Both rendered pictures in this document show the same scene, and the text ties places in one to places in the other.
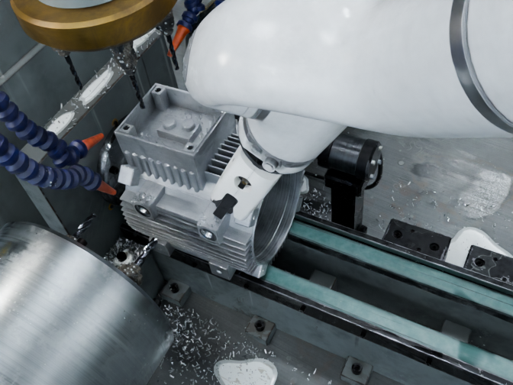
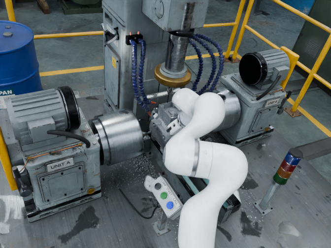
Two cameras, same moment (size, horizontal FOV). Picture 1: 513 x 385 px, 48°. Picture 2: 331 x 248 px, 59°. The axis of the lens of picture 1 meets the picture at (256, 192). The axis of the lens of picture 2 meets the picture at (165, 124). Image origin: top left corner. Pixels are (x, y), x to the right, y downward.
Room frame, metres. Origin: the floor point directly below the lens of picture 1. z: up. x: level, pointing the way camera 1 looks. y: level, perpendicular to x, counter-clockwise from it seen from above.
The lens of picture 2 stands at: (-0.58, -0.28, 2.06)
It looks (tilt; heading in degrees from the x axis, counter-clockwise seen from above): 41 degrees down; 19
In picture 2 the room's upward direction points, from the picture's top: 10 degrees clockwise
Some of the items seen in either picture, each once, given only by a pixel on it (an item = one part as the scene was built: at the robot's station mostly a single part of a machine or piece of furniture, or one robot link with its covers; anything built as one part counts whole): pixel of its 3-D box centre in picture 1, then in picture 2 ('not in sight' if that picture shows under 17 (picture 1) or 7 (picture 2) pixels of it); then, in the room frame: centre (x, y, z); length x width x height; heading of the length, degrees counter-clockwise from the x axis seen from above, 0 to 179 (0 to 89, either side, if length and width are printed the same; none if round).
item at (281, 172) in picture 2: not in sight; (285, 170); (0.50, -0.51, 1.10); 0.06 x 0.06 x 0.04
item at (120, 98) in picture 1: (109, 166); (154, 114); (0.66, 0.23, 0.97); 0.30 x 0.11 x 0.34; 145
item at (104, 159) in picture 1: (133, 160); (160, 115); (0.62, 0.18, 1.02); 0.15 x 0.02 x 0.15; 145
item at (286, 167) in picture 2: not in sight; (289, 164); (0.50, -0.51, 1.14); 0.06 x 0.06 x 0.04
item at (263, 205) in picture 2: not in sight; (278, 182); (0.50, -0.51, 1.01); 0.08 x 0.08 x 0.42; 55
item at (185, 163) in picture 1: (179, 137); (172, 114); (0.56, 0.09, 1.11); 0.12 x 0.11 x 0.07; 56
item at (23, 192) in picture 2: not in sight; (24, 176); (-0.10, 0.44, 1.07); 0.08 x 0.07 x 0.20; 55
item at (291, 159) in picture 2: not in sight; (293, 157); (0.50, -0.51, 1.19); 0.06 x 0.06 x 0.04
